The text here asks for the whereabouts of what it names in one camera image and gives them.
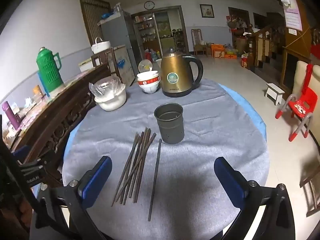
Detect grey refrigerator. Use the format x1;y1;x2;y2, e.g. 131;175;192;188
99;10;142;85

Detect shelf of goods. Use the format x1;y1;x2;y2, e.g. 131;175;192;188
134;14;160;53

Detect small white stool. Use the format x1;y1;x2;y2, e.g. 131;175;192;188
265;83;285;105

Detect grey metal chopstick holder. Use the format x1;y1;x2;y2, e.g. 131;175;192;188
154;103;185;145

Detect framed wall picture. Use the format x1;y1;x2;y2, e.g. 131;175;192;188
200;4;215;18

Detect blue cloth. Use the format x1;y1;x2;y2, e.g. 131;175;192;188
64;84;267;160

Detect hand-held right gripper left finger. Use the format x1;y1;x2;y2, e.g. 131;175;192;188
30;156;113;240

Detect carved wooden sideboard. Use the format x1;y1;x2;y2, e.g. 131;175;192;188
10;62;120;188

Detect cream box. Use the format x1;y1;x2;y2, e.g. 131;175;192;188
79;57;95;73

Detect orange cardboard box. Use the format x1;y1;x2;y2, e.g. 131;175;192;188
211;44;225;58

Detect wooden high-back chair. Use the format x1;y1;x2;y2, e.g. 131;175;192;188
191;29;208;57

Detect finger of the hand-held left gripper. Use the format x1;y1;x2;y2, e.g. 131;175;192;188
11;145;54;174

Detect single dark wooden chopstick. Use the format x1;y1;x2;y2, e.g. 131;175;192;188
147;138;162;222

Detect grey tablecloth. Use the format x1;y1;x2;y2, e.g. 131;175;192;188
62;79;270;240

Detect white ceramic pot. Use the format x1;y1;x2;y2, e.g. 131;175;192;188
94;85;127;112

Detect wall calendar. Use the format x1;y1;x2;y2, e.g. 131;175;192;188
279;0;303;32

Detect brown wooden chair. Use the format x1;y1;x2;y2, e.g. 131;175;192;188
299;142;320;218

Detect wooden stair railing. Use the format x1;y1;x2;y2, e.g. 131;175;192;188
246;24;285;68

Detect green thermos flask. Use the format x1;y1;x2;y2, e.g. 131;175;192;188
36;47;66;93

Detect bronze electric kettle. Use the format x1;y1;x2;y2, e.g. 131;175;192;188
160;47;204;98

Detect red child chair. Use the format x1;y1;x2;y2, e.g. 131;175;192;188
275;64;320;142

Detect wooden glass cabinet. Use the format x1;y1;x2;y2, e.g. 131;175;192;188
91;44;135;87

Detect brown wooden door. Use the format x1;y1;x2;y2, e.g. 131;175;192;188
79;0;111;47

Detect white porcelain bowl red pattern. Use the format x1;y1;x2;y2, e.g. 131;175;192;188
139;81;160;94
137;76;160;84
137;70;159;78

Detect clear plastic bag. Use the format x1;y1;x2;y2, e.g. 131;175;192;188
89;76;123;98

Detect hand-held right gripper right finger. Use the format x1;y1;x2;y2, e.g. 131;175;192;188
214;156;297;240

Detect purple bottle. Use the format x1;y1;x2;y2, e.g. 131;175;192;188
2;102;22;130

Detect metal tongs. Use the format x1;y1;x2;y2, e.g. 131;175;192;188
112;127;157;207

